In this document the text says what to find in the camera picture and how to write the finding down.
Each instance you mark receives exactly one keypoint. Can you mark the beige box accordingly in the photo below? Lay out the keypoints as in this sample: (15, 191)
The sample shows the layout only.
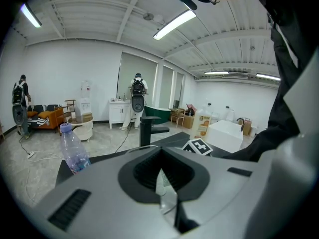
(87, 116)

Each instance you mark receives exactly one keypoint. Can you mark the large white box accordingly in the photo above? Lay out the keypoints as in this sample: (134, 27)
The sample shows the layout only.
(224, 136)

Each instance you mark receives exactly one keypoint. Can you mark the dark upright box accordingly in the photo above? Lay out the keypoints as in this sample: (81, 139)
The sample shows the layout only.
(176, 104)

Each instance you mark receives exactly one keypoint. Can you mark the round ceiling fixture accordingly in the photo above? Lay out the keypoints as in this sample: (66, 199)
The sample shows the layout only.
(149, 16)

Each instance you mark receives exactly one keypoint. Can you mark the person's right forearm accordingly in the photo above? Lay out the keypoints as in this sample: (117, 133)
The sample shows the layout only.
(269, 143)

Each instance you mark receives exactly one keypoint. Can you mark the white power strip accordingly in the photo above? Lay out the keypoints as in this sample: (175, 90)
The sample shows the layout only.
(31, 155)

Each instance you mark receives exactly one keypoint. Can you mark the small black faucet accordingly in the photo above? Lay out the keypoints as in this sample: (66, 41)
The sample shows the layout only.
(241, 123)

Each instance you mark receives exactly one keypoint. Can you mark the brown wooden shelf rack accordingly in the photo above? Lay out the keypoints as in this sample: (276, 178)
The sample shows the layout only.
(64, 113)

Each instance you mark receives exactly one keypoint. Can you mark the orange cushion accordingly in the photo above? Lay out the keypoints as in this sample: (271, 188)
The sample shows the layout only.
(32, 114)
(44, 114)

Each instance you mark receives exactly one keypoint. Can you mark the white vanity cabinet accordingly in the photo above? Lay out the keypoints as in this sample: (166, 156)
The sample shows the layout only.
(115, 114)

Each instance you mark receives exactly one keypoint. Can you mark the wooden stool frame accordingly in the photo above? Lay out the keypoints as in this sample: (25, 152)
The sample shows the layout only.
(178, 117)

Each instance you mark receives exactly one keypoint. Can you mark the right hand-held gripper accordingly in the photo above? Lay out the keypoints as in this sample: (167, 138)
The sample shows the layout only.
(199, 146)

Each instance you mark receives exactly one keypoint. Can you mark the green bathtub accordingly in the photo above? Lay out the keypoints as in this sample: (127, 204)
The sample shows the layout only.
(159, 114)

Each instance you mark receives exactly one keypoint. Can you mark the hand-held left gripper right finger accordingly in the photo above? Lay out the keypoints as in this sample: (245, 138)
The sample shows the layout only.
(224, 190)

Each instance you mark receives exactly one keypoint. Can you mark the narrow grey roller blind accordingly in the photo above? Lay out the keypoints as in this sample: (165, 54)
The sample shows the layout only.
(179, 88)
(166, 88)

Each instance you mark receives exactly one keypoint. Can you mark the wide grey roller blind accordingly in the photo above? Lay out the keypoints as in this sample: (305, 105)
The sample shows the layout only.
(139, 63)

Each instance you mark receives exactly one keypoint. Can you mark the black white striped blanket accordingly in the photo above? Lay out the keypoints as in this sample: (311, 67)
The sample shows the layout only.
(42, 107)

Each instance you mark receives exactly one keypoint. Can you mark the orange sofa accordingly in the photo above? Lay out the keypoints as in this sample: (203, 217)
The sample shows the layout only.
(53, 119)

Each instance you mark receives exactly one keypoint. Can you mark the clear bottle purple cap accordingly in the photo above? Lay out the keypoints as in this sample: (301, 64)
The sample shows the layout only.
(73, 151)

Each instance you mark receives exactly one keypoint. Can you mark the ceiling tube light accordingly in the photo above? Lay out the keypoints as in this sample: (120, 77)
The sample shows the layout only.
(31, 16)
(216, 72)
(268, 77)
(174, 24)

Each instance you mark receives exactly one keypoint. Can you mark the cardboard box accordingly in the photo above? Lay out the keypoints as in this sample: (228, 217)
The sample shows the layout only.
(189, 121)

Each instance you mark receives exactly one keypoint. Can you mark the white water dispenser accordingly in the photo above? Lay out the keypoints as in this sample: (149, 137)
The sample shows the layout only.
(84, 106)

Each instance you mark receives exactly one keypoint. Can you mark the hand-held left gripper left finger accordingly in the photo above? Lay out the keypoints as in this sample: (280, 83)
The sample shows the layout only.
(99, 195)

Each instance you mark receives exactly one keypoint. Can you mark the pink box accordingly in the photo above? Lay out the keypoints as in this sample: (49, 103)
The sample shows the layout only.
(191, 108)

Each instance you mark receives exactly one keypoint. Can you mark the person's black jacket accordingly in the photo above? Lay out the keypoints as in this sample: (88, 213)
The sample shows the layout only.
(284, 83)

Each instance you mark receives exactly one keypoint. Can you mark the round white coffee table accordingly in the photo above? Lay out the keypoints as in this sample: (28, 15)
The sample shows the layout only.
(82, 131)

